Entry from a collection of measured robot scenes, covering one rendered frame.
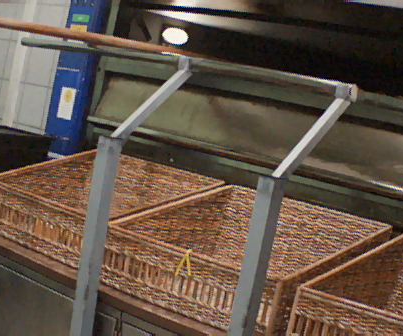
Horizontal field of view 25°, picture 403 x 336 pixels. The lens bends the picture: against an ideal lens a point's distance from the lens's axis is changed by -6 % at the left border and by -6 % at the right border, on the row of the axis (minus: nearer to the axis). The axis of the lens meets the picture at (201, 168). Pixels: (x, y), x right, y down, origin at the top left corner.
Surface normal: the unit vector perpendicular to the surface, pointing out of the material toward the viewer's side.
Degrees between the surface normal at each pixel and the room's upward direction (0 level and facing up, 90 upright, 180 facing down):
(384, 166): 70
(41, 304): 90
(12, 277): 91
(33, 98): 90
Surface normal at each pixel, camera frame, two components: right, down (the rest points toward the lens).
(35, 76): -0.65, -0.06
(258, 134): -0.55, -0.40
